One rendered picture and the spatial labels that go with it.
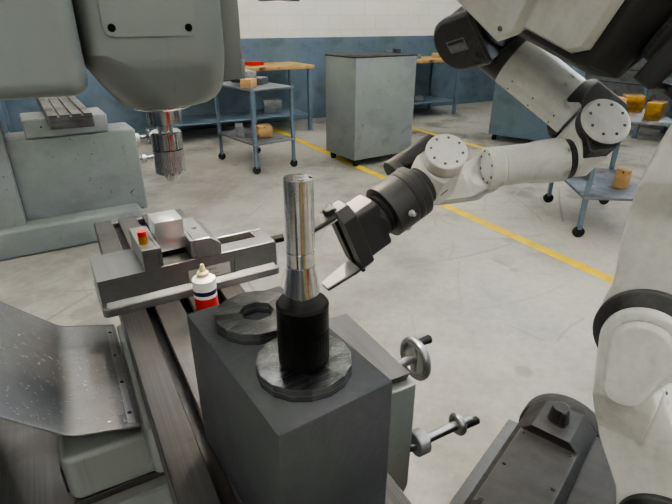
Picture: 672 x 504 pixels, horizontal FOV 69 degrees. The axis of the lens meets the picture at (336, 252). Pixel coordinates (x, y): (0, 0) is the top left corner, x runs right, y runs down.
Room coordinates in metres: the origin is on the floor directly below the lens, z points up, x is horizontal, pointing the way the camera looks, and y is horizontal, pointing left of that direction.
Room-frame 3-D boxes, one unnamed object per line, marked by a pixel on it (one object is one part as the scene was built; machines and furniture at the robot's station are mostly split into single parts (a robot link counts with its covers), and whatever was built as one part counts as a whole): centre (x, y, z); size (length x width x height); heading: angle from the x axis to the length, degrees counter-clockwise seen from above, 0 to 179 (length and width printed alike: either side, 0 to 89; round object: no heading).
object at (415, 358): (1.01, -0.17, 0.64); 0.16 x 0.12 x 0.12; 119
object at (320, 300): (0.37, 0.03, 1.19); 0.05 x 0.05 x 0.01
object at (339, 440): (0.41, 0.06, 1.04); 0.22 x 0.12 x 0.20; 34
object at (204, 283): (0.75, 0.23, 0.99); 0.04 x 0.04 x 0.11
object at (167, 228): (0.89, 0.33, 1.05); 0.06 x 0.05 x 0.06; 31
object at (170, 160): (0.77, 0.26, 1.23); 0.05 x 0.05 x 0.06
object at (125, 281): (0.90, 0.30, 0.99); 0.35 x 0.15 x 0.11; 121
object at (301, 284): (0.37, 0.03, 1.26); 0.03 x 0.03 x 0.11
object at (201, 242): (0.91, 0.28, 1.03); 0.12 x 0.06 x 0.04; 31
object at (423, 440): (0.90, -0.27, 0.52); 0.22 x 0.06 x 0.06; 119
